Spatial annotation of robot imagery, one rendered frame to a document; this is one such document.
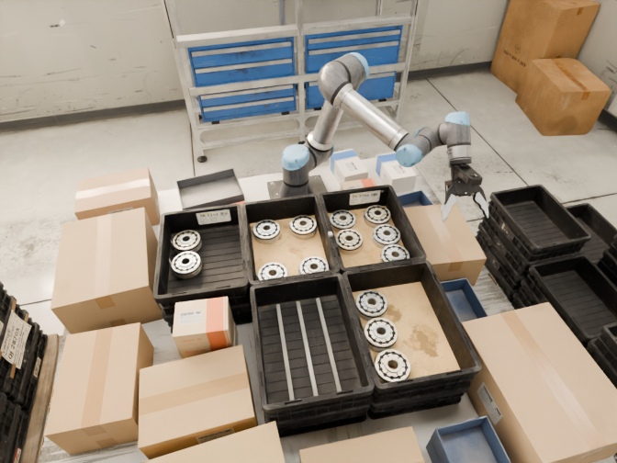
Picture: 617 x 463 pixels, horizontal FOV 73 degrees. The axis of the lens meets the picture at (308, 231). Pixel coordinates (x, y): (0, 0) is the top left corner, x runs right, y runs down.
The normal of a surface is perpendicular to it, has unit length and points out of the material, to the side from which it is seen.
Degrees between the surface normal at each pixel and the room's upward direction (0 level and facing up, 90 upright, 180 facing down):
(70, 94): 90
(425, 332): 0
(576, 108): 89
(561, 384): 0
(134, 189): 0
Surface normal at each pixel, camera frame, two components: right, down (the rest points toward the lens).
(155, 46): 0.23, 0.70
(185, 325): -0.01, -0.70
